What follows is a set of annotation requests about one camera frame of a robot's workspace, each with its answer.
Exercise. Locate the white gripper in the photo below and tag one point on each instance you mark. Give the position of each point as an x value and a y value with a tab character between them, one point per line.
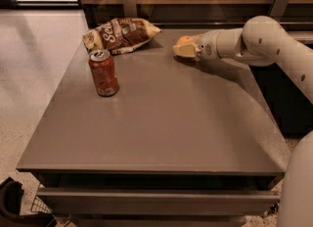
205	46

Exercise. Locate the orange fruit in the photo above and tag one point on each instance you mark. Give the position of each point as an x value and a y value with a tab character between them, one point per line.
185	40

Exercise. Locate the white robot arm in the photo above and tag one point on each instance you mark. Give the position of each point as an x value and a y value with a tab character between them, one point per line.
260	42

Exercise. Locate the brown chip bag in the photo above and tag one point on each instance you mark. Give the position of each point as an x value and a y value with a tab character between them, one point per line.
120	36

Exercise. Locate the red soda can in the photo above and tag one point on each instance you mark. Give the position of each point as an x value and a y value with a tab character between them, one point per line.
103	72

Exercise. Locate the black object on floor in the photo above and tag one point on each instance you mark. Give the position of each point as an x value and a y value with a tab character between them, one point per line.
11	193

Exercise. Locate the left metal wall bracket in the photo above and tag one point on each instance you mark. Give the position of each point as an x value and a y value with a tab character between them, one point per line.
130	8

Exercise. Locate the metal wall bracket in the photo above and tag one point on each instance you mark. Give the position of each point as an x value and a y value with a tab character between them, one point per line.
130	8
277	9

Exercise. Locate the right metal wall bracket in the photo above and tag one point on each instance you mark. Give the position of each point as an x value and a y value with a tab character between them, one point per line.
277	9

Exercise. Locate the wire basket under table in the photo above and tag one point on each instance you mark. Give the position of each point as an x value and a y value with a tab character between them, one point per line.
38	206

